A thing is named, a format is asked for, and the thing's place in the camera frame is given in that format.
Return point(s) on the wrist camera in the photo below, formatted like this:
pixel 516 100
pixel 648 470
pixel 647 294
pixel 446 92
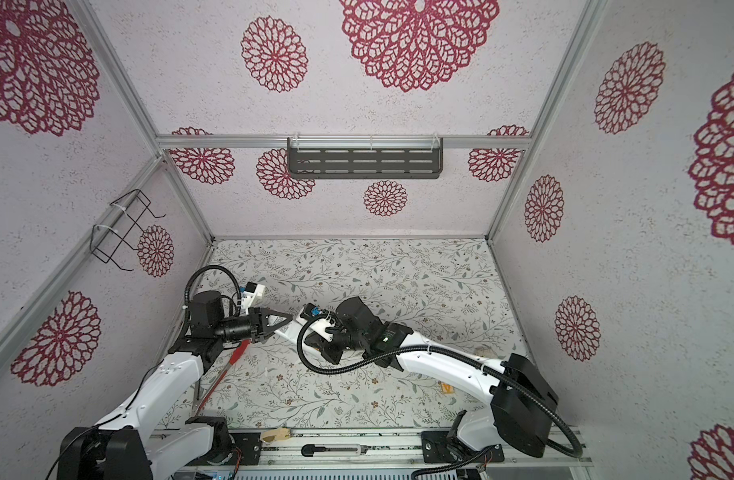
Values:
pixel 325 323
pixel 250 294

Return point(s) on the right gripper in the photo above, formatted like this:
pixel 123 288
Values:
pixel 326 347

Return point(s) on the white remote control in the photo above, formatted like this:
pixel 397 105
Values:
pixel 290 332

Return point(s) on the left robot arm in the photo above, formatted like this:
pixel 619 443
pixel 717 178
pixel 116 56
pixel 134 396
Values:
pixel 125 444

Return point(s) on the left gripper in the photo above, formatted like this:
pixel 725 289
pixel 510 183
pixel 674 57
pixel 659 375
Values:
pixel 266 330

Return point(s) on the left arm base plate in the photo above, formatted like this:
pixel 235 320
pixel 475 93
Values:
pixel 245 448

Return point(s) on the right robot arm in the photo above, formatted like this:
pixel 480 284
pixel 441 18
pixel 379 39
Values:
pixel 518 399

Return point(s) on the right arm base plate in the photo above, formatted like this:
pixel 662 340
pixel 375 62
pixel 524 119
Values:
pixel 439 447

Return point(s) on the red kitchen tongs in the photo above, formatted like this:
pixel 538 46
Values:
pixel 200 397

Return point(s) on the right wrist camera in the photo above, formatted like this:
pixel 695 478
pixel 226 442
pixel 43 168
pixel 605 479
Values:
pixel 325 323

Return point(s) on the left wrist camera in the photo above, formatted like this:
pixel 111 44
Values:
pixel 250 294

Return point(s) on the black wire wall rack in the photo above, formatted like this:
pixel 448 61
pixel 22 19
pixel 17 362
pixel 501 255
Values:
pixel 107 239

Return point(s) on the grey slotted wall shelf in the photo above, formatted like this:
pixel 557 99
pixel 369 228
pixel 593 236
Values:
pixel 369 159

